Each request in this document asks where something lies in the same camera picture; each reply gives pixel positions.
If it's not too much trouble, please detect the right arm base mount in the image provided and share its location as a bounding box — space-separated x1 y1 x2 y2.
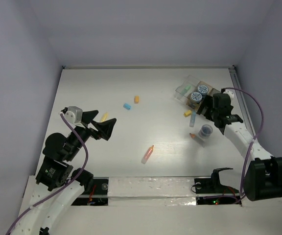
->
190 167 241 206

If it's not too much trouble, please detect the blue highlighter marker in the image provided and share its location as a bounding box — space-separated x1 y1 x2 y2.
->
189 110 196 127

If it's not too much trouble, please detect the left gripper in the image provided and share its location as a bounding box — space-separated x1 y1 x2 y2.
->
66 109 117 160

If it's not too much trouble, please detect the clear plastic container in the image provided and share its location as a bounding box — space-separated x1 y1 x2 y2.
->
174 75 199 102

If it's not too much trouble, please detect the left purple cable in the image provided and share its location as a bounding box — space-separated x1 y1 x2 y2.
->
5 115 90 235

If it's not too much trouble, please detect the blue marker cap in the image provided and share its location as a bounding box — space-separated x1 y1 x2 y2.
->
123 103 131 110

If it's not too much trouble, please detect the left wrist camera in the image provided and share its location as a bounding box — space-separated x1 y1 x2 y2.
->
60 106 83 126

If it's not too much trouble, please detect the green marker cap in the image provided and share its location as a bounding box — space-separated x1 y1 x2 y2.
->
181 85 191 95

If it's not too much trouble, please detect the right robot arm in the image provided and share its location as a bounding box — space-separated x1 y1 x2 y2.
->
197 93 282 201

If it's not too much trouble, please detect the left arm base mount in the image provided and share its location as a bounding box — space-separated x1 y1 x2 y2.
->
72 177 109 206

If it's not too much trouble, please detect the yellow highlighter marker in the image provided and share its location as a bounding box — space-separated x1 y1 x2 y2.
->
100 113 108 122

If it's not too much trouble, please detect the blue patterned tape roll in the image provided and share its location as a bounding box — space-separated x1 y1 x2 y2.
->
189 92 203 104
197 84 209 96

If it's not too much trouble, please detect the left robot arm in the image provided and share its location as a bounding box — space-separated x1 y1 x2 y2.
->
6 106 117 235

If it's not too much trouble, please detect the orange marker cap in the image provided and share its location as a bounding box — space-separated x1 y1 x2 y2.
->
134 96 140 104

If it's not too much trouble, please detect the orange tip clear marker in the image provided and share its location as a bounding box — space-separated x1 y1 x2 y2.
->
189 133 205 147

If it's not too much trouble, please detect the orange plastic container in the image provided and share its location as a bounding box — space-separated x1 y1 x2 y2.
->
187 81 213 111

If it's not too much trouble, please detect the pink orange highlighter marker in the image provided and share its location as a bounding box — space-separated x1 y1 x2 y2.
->
141 145 154 164

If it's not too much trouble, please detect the yellow marker cap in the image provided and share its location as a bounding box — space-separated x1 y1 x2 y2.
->
184 110 192 117

